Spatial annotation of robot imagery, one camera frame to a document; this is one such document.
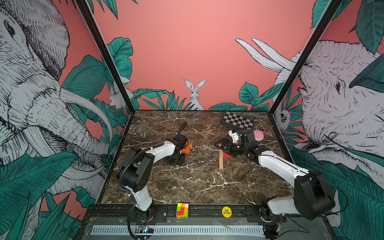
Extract natural wood block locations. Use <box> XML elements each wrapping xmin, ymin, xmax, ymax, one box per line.
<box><xmin>219</xmin><ymin>150</ymin><xmax>224</xmax><ymax>170</ymax></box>

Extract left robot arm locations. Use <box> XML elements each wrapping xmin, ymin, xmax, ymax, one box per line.
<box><xmin>116</xmin><ymin>139</ymin><xmax>189</xmax><ymax>222</ymax></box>

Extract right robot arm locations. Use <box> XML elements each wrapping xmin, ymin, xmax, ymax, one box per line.
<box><xmin>214</xmin><ymin>138</ymin><xmax>336</xmax><ymax>222</ymax></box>

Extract folded checkered chess board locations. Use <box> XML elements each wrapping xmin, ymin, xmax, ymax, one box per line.
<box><xmin>220</xmin><ymin>111</ymin><xmax>255</xmax><ymax>130</ymax></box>

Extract pink round button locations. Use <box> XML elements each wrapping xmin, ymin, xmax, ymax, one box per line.
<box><xmin>253</xmin><ymin>130</ymin><xmax>264</xmax><ymax>142</ymax></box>

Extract colourful puzzle cube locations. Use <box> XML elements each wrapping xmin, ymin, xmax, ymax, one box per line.
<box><xmin>176</xmin><ymin>203</ymin><xmax>189</xmax><ymax>219</ymax></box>

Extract yellow big blind chip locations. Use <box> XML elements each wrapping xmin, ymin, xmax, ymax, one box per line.
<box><xmin>222</xmin><ymin>206</ymin><xmax>232</xmax><ymax>218</ymax></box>

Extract small circuit board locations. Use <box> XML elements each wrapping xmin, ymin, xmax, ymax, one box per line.
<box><xmin>137</xmin><ymin>225</ymin><xmax>154</xmax><ymax>234</ymax></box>

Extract white perforated strip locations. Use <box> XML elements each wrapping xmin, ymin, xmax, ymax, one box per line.
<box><xmin>91</xmin><ymin>225</ymin><xmax>264</xmax><ymax>237</ymax></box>

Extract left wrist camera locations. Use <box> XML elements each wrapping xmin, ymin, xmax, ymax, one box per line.
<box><xmin>174</xmin><ymin>134</ymin><xmax>189</xmax><ymax>151</ymax></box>

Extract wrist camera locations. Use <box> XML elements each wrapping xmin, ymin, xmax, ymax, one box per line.
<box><xmin>229</xmin><ymin>129</ymin><xmax>256</xmax><ymax>146</ymax></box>
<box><xmin>174</xmin><ymin>134</ymin><xmax>189</xmax><ymax>151</ymax></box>

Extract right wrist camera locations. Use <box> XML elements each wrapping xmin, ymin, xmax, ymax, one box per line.
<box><xmin>229</xmin><ymin>129</ymin><xmax>256</xmax><ymax>146</ymax></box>

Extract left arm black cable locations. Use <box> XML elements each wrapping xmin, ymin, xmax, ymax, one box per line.
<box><xmin>176</xmin><ymin>121</ymin><xmax>188</xmax><ymax>137</ymax></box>

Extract black front rail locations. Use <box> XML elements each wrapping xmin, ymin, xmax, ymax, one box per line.
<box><xmin>83</xmin><ymin>203</ymin><xmax>331</xmax><ymax>224</ymax></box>

